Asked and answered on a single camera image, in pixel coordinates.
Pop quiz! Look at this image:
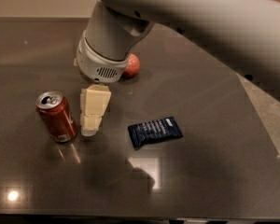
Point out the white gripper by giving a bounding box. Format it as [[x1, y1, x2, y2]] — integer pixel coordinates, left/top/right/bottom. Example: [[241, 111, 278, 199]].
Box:
[[74, 32, 129, 137]]

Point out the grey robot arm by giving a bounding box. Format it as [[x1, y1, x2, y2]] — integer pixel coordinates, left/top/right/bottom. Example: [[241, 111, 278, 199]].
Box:
[[75, 0, 280, 136]]

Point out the red coke can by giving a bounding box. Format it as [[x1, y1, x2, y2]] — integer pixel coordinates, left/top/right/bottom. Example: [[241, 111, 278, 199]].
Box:
[[35, 91, 77, 143]]

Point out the red apple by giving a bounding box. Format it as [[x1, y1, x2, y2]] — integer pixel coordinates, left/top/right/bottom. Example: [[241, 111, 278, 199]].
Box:
[[122, 53, 140, 78]]

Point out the dark blue snack packet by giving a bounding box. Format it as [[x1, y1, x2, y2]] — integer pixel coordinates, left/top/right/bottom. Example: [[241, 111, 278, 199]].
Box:
[[128, 117, 183, 148]]

